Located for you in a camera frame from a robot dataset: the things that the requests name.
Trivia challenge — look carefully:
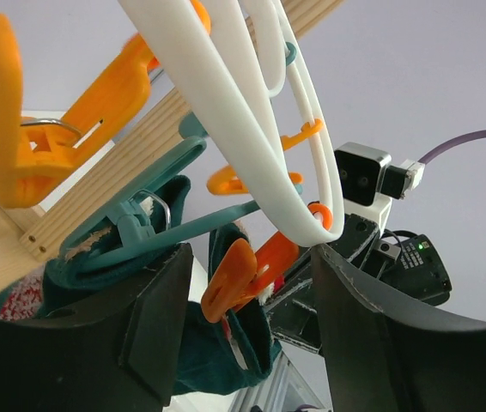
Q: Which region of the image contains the teal sock with reindeer patch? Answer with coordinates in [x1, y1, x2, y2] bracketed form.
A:
[173, 223, 281, 396]

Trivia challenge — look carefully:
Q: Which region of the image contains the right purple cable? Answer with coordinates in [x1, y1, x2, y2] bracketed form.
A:
[418, 128, 486, 166]

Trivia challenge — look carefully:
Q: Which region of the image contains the yellow-orange clothes peg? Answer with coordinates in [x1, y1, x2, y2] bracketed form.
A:
[0, 0, 212, 209]

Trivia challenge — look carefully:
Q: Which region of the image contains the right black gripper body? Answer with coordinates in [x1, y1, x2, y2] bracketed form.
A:
[264, 214, 380, 352]

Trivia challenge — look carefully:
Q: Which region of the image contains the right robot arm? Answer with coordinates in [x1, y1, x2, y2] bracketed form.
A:
[266, 214, 452, 355]

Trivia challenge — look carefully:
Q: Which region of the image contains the orange clothes peg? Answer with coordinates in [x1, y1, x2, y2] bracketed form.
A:
[201, 232, 300, 323]

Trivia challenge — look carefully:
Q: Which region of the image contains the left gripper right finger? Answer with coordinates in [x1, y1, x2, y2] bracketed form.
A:
[311, 245, 486, 411]

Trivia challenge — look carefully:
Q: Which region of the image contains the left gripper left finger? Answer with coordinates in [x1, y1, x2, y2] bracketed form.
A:
[0, 244, 193, 411]

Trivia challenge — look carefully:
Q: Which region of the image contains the teal clothes peg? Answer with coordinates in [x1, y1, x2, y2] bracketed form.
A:
[60, 136, 259, 272]

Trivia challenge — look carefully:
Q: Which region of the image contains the wooden hanger rack frame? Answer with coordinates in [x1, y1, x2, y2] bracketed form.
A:
[0, 1, 334, 274]

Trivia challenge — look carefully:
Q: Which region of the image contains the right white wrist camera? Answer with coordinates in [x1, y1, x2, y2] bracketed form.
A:
[334, 142, 425, 232]

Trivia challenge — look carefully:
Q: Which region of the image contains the white plastic clip hanger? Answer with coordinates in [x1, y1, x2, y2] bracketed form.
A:
[122, 1, 344, 246]

